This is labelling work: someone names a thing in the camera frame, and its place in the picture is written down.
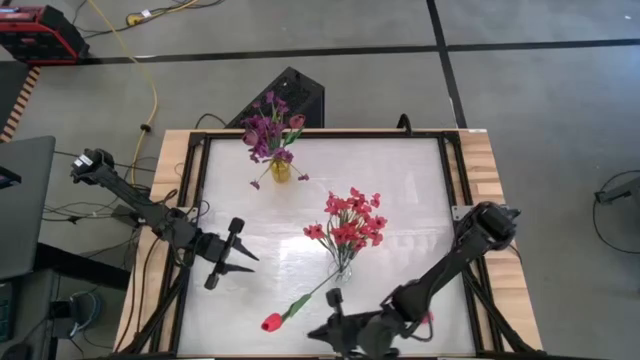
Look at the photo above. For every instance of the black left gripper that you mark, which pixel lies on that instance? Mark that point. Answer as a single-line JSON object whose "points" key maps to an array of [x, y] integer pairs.
{"points": [[215, 250]]}

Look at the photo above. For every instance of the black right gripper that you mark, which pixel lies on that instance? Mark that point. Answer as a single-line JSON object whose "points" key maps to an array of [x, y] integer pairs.
{"points": [[365, 332]]}

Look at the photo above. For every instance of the red artificial tulip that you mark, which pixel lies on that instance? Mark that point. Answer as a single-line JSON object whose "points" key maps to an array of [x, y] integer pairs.
{"points": [[428, 317], [272, 322]]}

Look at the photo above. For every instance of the purple artificial flower bunch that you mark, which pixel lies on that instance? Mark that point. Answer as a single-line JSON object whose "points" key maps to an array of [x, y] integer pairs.
{"points": [[265, 145]]}

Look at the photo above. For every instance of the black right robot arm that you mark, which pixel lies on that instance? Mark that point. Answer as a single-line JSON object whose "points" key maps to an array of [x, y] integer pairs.
{"points": [[450, 265]]}

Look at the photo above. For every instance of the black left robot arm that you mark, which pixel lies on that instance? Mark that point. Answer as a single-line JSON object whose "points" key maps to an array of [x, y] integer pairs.
{"points": [[150, 215]]}

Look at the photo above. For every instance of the clear glass vase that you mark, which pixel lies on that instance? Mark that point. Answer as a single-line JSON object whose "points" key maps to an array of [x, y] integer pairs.
{"points": [[342, 274]]}

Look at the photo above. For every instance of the yellow glass vase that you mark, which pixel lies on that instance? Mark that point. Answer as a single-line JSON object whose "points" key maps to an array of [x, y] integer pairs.
{"points": [[280, 172]]}

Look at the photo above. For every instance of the black computer tower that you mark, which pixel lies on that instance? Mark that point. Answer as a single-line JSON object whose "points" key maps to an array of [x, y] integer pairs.
{"points": [[315, 107]]}

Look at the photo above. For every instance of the grey desk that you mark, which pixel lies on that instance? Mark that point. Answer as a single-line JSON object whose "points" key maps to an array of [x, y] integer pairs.
{"points": [[25, 210]]}

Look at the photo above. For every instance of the black mat with striped edge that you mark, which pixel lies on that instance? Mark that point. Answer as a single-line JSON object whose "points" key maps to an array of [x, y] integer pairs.
{"points": [[10, 85]]}

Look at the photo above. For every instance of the red and black tool case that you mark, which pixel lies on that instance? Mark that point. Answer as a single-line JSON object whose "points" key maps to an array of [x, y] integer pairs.
{"points": [[35, 35]]}

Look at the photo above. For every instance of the black table frame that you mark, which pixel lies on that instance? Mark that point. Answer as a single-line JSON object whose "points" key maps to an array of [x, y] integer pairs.
{"points": [[350, 134]]}

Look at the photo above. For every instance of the silver mounting bracket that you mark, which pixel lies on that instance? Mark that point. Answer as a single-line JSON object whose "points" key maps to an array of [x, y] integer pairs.
{"points": [[461, 212]]}

